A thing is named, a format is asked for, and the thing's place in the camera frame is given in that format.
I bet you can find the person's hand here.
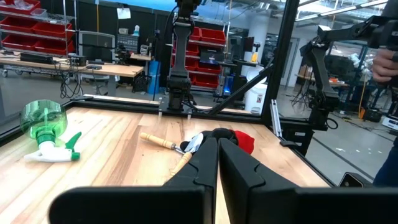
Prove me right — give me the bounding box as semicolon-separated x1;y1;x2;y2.
372;48;398;84

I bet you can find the grey metal bracket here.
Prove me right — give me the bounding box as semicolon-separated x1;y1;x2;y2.
269;98;283;138

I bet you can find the black aluminium table frame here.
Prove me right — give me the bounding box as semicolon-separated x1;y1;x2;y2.
0;0;336;187

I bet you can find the white waste bin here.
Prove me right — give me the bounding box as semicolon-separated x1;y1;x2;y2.
244;65;269;115

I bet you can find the green spray bottle white trigger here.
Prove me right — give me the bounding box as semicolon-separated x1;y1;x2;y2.
20;99;83;164

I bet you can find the red and black garden glove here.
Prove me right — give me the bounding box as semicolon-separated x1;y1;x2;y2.
179;127;256;156

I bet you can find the black flat device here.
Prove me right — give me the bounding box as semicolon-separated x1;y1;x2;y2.
338;172;374;189

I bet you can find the metal shelf with red bins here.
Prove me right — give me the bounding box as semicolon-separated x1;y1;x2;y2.
170;26;228;91
0;0;77;57

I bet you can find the blue cylinder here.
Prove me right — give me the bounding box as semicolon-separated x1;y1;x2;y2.
147;60;162;95

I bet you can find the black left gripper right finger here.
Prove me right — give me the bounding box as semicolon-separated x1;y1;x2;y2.
218;138;398;224

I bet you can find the wooden-handled metal garden trowel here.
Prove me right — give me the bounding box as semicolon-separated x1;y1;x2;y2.
169;133;205;177

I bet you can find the wooden workbench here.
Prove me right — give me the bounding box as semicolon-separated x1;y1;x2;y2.
0;51;144;97

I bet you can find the grey computer monitor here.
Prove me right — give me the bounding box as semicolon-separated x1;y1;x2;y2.
78;30;116;63

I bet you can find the white paper sign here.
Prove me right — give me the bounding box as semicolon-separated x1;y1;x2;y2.
116;7;132;20

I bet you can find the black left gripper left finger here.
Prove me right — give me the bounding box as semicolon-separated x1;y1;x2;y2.
48;137;219;224

